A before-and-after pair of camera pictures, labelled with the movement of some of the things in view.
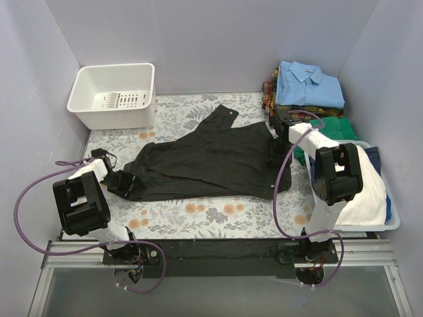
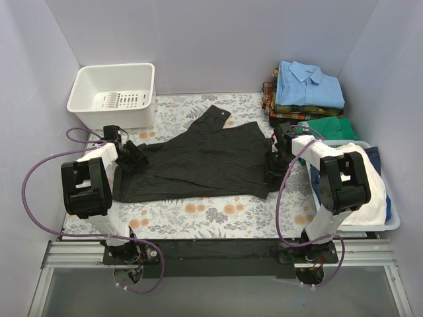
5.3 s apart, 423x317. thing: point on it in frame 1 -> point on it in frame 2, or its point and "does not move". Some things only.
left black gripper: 127,184 -> 133,154
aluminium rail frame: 61,254 does not move
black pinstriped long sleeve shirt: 216,160 does not move
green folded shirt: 340,128 does not move
